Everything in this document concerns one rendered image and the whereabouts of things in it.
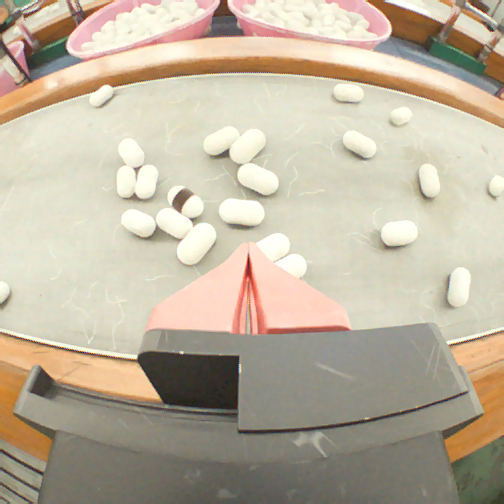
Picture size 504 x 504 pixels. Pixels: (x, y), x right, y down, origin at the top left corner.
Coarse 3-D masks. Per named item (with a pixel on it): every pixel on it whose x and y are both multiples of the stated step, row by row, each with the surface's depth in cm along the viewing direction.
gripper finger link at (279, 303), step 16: (256, 256) 10; (256, 272) 8; (272, 272) 8; (288, 272) 8; (256, 288) 7; (272, 288) 7; (288, 288) 7; (304, 288) 7; (256, 304) 7; (272, 304) 6; (288, 304) 6; (304, 304) 6; (320, 304) 6; (336, 304) 6; (256, 320) 11; (272, 320) 5; (288, 320) 5; (304, 320) 5; (320, 320) 5; (336, 320) 5
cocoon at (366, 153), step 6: (348, 132) 21; (354, 132) 21; (348, 138) 21; (354, 138) 21; (360, 138) 21; (366, 138) 21; (348, 144) 22; (354, 144) 21; (360, 144) 21; (366, 144) 21; (372, 144) 21; (354, 150) 22; (360, 150) 21; (366, 150) 21; (372, 150) 21; (366, 156) 22
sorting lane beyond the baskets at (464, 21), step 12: (60, 0) 42; (84, 0) 38; (420, 0) 39; (432, 0) 41; (36, 12) 42; (48, 12) 40; (60, 12) 38; (432, 12) 37; (444, 12) 39; (36, 24) 38; (468, 24) 39; (480, 24) 42; (12, 36) 38; (480, 36) 37
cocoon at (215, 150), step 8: (224, 128) 21; (232, 128) 21; (208, 136) 21; (216, 136) 21; (224, 136) 21; (232, 136) 21; (208, 144) 21; (216, 144) 21; (224, 144) 21; (208, 152) 22; (216, 152) 21
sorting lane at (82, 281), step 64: (0, 128) 25; (64, 128) 24; (128, 128) 24; (192, 128) 23; (256, 128) 23; (320, 128) 23; (384, 128) 24; (448, 128) 24; (0, 192) 22; (64, 192) 22; (256, 192) 22; (320, 192) 22; (384, 192) 22; (448, 192) 22; (0, 256) 20; (64, 256) 20; (128, 256) 20; (320, 256) 20; (384, 256) 20; (448, 256) 20; (0, 320) 19; (64, 320) 19; (128, 320) 19; (384, 320) 19; (448, 320) 19
